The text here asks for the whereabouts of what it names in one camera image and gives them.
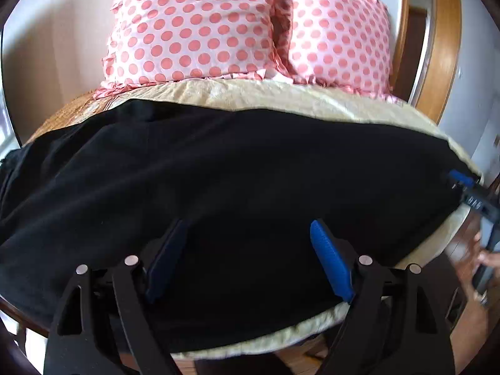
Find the large pink polka dot pillow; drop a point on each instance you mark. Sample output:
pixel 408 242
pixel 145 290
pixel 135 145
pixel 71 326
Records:
pixel 187 27

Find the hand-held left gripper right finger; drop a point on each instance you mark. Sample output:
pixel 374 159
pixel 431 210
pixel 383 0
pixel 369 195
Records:
pixel 331 259

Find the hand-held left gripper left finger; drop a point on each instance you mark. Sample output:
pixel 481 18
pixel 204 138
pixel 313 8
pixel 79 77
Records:
pixel 166 259

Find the person's right hand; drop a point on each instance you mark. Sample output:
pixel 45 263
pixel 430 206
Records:
pixel 490 271

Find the wooden door frame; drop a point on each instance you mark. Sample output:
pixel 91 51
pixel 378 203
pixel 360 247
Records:
pixel 437 39

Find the cream yellow blanket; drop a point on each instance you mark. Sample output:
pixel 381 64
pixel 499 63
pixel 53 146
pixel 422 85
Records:
pixel 320 101

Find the dark wooden bed frame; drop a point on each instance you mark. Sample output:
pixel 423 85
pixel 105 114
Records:
pixel 23 320

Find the woven bamboo bed mat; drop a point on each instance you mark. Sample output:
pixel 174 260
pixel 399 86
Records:
pixel 74 111

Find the small pink polka dot pillow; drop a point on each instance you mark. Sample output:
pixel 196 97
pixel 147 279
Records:
pixel 338 37

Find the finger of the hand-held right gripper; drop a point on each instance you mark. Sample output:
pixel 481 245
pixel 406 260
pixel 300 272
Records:
pixel 461 179

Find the black pants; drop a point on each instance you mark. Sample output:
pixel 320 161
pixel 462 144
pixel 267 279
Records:
pixel 218 187

